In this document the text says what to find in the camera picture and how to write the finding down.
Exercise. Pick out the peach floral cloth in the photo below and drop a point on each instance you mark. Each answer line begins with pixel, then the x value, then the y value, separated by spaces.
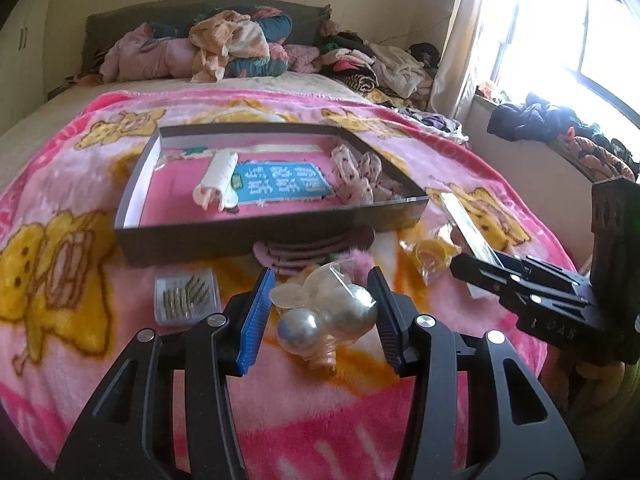
pixel 225 35

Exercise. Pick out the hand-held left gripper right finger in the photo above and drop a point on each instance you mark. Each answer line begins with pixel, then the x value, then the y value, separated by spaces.
pixel 385 317

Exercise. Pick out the beige bed sheet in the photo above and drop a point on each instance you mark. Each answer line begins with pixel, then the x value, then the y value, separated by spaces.
pixel 210 87

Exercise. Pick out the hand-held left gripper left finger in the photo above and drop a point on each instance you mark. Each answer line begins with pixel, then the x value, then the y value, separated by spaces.
pixel 255 320

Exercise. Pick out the pink dotted hair bow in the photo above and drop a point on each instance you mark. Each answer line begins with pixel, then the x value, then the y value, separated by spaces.
pixel 357 175

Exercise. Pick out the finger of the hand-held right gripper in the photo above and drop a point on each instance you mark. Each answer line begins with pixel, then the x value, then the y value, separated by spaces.
pixel 545 275
pixel 480 280

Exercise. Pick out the pile of clothes on bed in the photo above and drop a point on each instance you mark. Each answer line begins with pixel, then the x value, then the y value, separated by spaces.
pixel 120 22

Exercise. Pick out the pile of mixed clothes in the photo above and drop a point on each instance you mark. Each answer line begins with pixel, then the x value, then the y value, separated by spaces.
pixel 390 67

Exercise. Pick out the clear box of hairpins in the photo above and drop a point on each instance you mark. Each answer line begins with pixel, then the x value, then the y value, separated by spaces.
pixel 185 297

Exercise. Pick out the white hair comb clip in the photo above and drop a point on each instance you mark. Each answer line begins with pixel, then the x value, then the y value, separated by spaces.
pixel 220 172

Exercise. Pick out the transparent plastic packet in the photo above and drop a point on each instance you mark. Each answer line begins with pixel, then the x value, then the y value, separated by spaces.
pixel 470 225

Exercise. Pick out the dark floral quilt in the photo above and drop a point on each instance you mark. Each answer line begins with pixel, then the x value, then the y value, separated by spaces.
pixel 275 25

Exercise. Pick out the pink quilt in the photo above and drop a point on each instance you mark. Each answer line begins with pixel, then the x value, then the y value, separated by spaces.
pixel 155 57

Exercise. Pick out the cream curtain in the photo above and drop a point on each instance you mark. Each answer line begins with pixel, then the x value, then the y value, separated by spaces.
pixel 460 45

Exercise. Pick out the dark shallow cardboard box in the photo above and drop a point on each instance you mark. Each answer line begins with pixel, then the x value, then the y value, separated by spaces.
pixel 250 232

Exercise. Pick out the cream wardrobe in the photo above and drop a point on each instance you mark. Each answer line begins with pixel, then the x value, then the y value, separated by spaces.
pixel 25 45

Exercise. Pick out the pearl hair accessory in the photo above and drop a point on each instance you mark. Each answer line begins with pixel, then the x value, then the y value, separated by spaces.
pixel 296 332

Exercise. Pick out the pink bear printed blanket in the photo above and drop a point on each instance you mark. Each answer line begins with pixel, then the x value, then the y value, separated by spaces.
pixel 75 170

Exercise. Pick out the arched window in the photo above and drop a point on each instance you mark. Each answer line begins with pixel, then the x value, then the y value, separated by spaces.
pixel 565 35

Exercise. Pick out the dark clothes on windowsill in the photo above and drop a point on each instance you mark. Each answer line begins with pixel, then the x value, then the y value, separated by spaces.
pixel 540 117

